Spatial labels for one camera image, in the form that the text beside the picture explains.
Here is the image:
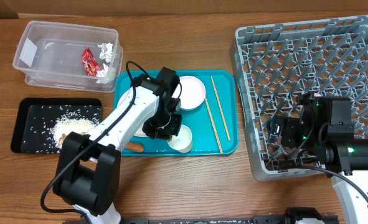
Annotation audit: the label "small white cup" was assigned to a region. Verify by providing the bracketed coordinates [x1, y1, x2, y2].
[167, 125, 193, 153]

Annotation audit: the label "pink white bowl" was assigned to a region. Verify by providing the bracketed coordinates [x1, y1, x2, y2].
[172, 76, 206, 111]

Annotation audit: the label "red foil snack wrapper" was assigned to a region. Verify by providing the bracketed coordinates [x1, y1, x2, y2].
[82, 48, 107, 78]

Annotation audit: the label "white napkin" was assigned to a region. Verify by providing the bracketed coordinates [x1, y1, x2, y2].
[98, 42, 113, 63]

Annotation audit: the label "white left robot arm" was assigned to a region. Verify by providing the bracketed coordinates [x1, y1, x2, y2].
[47, 67, 182, 223]

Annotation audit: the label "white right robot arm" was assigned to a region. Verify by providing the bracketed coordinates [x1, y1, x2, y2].
[265, 93, 368, 223]

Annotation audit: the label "grey dishwasher rack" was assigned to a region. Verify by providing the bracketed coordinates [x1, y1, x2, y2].
[230, 15, 368, 181]

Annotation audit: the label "black food waste tray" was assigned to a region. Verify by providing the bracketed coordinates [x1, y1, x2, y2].
[11, 98, 102, 154]

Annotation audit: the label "clear plastic waste bin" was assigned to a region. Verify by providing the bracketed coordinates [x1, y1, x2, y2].
[12, 21, 123, 93]

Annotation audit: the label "pink round plate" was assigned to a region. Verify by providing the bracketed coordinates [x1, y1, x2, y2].
[115, 86, 161, 137]

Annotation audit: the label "orange carrot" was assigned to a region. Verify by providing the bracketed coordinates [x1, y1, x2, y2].
[125, 142, 144, 153]

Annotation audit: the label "teal serving tray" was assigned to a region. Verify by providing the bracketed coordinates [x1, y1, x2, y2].
[122, 70, 239, 157]

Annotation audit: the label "left wooden chopstick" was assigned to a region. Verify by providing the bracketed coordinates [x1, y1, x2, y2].
[204, 97, 224, 154]

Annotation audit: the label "wooden chopstick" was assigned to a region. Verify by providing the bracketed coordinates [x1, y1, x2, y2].
[204, 97, 224, 154]
[210, 76, 231, 141]

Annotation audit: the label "right wooden chopstick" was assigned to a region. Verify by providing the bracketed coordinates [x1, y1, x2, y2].
[210, 76, 231, 141]

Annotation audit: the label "rice and meat leftovers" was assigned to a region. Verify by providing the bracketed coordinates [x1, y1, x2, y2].
[50, 118, 97, 148]

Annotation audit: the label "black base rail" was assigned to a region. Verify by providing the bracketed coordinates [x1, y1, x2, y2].
[122, 215, 291, 224]

